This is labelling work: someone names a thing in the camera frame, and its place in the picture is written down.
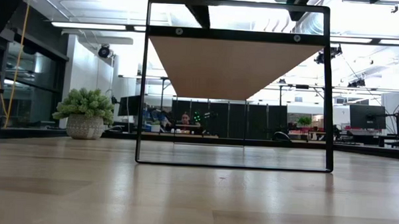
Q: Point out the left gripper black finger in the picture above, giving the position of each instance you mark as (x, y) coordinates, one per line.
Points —
(201, 17)

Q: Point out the black ceiling spotlight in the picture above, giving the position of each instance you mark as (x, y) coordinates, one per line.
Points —
(335, 51)
(357, 82)
(320, 58)

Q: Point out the long ceiling light strip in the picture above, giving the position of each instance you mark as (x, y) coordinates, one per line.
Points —
(89, 26)
(396, 42)
(351, 40)

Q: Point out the background robot green lights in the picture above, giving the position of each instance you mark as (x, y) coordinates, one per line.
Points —
(197, 118)

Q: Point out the person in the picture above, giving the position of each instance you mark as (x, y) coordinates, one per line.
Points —
(185, 119)

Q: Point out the small green background plant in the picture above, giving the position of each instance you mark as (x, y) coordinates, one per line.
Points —
(304, 120)

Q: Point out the black partition panels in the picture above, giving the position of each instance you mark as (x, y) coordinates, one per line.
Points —
(259, 120)

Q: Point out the black computer monitor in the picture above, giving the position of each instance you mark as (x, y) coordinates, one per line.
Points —
(129, 105)
(367, 116)

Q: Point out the green potted plant patterned pot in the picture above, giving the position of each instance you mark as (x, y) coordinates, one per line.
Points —
(84, 128)

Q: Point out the black ceiling camera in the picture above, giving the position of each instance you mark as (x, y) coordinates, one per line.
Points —
(104, 52)

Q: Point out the black curved bracket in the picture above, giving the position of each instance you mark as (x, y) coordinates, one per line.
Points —
(281, 136)
(114, 129)

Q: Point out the white wall board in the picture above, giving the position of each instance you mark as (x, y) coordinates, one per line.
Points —
(396, 102)

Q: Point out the black aluminium table frame rails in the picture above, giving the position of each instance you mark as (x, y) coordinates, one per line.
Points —
(35, 133)

